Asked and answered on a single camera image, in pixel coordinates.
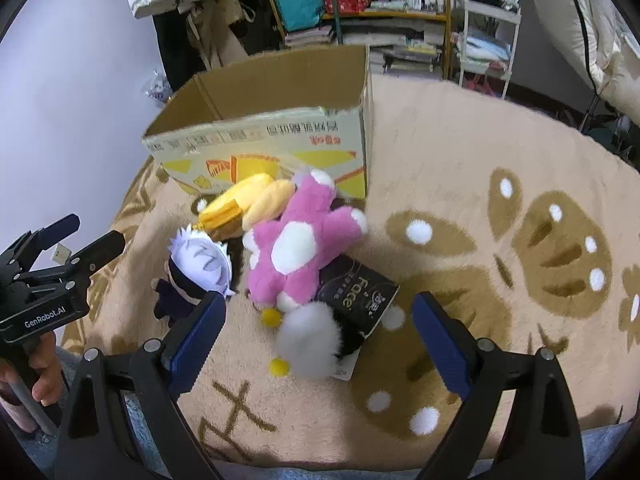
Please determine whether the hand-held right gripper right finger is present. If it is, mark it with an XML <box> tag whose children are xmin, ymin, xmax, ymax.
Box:
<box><xmin>411</xmin><ymin>291</ymin><xmax>586</xmax><ymax>480</ymax></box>

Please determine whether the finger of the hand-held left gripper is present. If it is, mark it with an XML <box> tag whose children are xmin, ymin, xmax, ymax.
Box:
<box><xmin>65</xmin><ymin>230</ymin><xmax>127</xmax><ymax>276</ymax></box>
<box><xmin>27</xmin><ymin>214</ymin><xmax>81</xmax><ymax>256</ymax></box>

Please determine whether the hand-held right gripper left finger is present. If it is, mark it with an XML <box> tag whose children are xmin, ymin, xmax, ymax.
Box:
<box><xmin>54</xmin><ymin>290</ymin><xmax>227</xmax><ymax>480</ymax></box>

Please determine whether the white-haired plush doll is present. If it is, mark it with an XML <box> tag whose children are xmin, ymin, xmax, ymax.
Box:
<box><xmin>152</xmin><ymin>225</ymin><xmax>237</xmax><ymax>328</ymax></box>

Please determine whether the black tissue packet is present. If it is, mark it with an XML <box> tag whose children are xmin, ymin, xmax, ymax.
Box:
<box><xmin>315</xmin><ymin>254</ymin><xmax>400</xmax><ymax>381</ymax></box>

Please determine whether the white fluffy plush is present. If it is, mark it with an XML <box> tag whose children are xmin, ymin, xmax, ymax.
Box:
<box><xmin>260</xmin><ymin>302</ymin><xmax>346</xmax><ymax>380</ymax></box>

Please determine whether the yellow plush toy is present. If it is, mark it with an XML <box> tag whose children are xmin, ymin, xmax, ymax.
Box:
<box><xmin>197</xmin><ymin>172</ymin><xmax>297</xmax><ymax>241</ymax></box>

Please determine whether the pink and white plush toy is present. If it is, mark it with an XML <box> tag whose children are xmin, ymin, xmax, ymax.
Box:
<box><xmin>242</xmin><ymin>169</ymin><xmax>370</xmax><ymax>311</ymax></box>

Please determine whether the printed cardboard box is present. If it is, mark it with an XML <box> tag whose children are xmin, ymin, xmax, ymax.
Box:
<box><xmin>141</xmin><ymin>44</ymin><xmax>375</xmax><ymax>201</ymax></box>

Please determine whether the person's left hand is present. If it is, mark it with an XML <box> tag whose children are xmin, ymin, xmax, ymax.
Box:
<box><xmin>26</xmin><ymin>332</ymin><xmax>67</xmax><ymax>403</ymax></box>

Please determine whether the printed plastic bag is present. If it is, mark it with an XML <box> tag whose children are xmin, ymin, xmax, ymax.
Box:
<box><xmin>141</xmin><ymin>71</ymin><xmax>173</xmax><ymax>106</ymax></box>

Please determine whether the black hanging garment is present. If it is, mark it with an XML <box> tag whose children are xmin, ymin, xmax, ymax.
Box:
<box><xmin>152</xmin><ymin>5</ymin><xmax>286</xmax><ymax>96</ymax></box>

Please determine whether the beige hanging coat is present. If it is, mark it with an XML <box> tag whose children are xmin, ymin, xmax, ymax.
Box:
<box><xmin>185</xmin><ymin>0</ymin><xmax>251</xmax><ymax>68</ymax></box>

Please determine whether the chrome chair base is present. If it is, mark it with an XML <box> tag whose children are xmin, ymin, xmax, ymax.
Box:
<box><xmin>580</xmin><ymin>92</ymin><xmax>640</xmax><ymax>158</ymax></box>

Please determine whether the stack of books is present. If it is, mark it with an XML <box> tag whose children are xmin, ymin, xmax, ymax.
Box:
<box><xmin>285</xmin><ymin>20</ymin><xmax>446</xmax><ymax>78</ymax></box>

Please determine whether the light blue cloth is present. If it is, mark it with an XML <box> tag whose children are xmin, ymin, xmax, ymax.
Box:
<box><xmin>457</xmin><ymin>35</ymin><xmax>513</xmax><ymax>63</ymax></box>

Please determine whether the green pole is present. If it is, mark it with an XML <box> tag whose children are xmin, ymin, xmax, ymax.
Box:
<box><xmin>331</xmin><ymin>0</ymin><xmax>345</xmax><ymax>46</ymax></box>

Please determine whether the white trolley cart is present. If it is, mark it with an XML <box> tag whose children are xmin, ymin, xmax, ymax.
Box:
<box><xmin>450</xmin><ymin>0</ymin><xmax>523</xmax><ymax>100</ymax></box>

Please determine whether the yellow wooden shelf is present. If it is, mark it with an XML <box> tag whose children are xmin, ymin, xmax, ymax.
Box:
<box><xmin>252</xmin><ymin>0</ymin><xmax>453</xmax><ymax>81</ymax></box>

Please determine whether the white mattress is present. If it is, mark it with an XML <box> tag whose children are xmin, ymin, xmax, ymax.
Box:
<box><xmin>517</xmin><ymin>0</ymin><xmax>640</xmax><ymax>126</ymax></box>

